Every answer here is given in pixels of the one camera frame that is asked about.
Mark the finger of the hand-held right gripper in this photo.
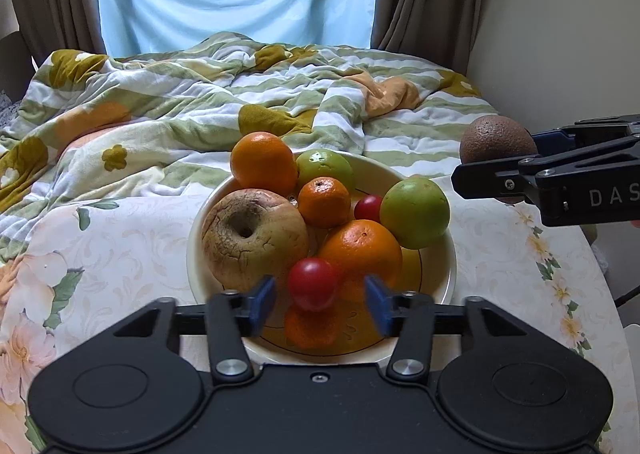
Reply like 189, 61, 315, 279
450, 133, 640, 205
532, 115, 640, 153

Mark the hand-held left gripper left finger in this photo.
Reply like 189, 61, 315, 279
112, 275, 277, 383

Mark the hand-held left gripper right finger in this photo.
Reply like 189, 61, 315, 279
364, 274, 529, 382

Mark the brown kiwi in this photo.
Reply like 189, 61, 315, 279
459, 115, 538, 167

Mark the large orange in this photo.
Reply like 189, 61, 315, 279
317, 219, 404, 302
230, 131, 299, 197

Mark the cream oval bowl yellow inside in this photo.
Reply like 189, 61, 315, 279
187, 150, 457, 366

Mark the large wrinkled yellow apple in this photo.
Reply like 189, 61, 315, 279
201, 188, 309, 291

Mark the large green apple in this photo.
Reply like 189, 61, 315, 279
379, 177, 451, 250

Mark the small mandarin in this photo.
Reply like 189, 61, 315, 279
297, 177, 352, 229

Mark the small red cherry tomato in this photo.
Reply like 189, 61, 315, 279
354, 194, 385, 222

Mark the small green apple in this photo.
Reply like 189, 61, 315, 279
296, 149, 356, 195

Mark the floral cream tablecloth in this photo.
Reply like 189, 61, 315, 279
0, 174, 626, 454

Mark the striped floral blanket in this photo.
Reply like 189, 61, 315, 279
0, 32, 496, 265

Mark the grey headboard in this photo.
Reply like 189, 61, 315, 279
0, 32, 40, 102

